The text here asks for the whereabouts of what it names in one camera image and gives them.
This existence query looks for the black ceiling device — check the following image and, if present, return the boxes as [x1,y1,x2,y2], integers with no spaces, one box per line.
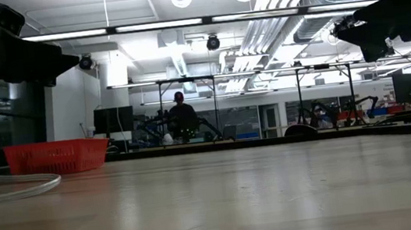
[329,16,356,36]

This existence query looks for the black round ceiling lamp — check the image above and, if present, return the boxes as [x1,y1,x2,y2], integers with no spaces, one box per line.
[78,53,95,71]
[205,34,221,52]

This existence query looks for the red plastic basket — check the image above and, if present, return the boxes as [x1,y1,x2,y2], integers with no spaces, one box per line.
[2,133,113,182]

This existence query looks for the long ceiling light bar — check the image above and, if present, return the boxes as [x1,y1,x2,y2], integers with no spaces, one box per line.
[21,0,384,50]

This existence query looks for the person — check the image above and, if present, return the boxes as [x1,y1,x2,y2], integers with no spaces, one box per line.
[163,89,201,144]

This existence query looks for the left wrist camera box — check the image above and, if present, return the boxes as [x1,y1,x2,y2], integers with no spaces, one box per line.
[0,0,27,39]

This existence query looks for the clear plastic cable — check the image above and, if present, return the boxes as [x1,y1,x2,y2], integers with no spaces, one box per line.
[0,129,65,203]

